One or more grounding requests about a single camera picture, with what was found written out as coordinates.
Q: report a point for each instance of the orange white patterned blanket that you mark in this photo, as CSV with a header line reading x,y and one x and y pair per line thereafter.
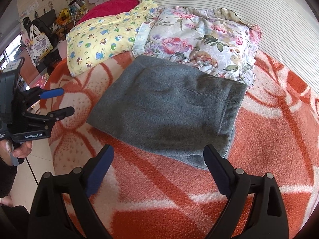
x,y
144,195

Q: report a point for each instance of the red pink cloth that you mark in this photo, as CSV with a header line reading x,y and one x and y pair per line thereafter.
x,y
109,8

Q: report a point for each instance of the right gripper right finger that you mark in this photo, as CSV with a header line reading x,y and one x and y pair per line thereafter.
x,y
267,217

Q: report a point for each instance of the white striped pillow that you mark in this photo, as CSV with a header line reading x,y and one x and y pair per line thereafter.
x,y
289,30

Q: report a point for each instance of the yellow cartoon print cloth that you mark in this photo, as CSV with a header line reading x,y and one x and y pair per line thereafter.
x,y
98,39

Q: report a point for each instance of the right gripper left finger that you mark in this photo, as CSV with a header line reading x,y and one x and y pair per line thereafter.
x,y
61,207

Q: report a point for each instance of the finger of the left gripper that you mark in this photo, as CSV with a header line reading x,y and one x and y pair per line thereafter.
x,y
51,93
59,114

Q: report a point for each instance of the left hand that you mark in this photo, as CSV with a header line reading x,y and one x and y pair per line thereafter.
x,y
21,152

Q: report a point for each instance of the grey fleece pants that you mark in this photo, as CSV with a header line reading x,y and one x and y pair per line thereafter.
x,y
170,109

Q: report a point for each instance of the floral print cloth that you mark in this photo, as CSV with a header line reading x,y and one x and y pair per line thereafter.
x,y
215,41

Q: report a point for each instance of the white printed tote bag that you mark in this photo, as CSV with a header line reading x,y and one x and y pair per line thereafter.
x,y
39,45

